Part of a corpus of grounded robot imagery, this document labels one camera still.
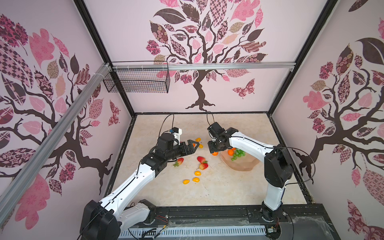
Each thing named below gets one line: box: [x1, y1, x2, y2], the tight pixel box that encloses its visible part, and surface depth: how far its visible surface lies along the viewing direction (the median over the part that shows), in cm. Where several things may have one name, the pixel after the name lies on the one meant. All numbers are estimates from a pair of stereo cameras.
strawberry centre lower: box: [199, 163, 209, 170], surface depth 92 cm
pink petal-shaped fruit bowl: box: [220, 149, 261, 172], surface depth 94 cm
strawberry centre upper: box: [197, 156, 208, 164], surface depth 94 cm
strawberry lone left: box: [173, 157, 184, 167], surface depth 93 cm
